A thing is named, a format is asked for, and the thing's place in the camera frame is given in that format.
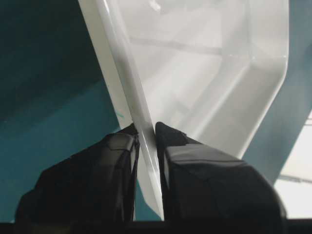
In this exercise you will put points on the white plastic tray case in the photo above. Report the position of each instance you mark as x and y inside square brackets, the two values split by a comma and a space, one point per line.
[210, 68]

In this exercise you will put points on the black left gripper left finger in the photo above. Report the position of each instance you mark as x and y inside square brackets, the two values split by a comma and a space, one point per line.
[95, 184]

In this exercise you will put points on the teal table cloth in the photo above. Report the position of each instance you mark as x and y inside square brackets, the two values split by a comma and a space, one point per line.
[54, 101]

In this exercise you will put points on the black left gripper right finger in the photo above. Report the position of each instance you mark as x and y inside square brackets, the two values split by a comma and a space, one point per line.
[199, 181]

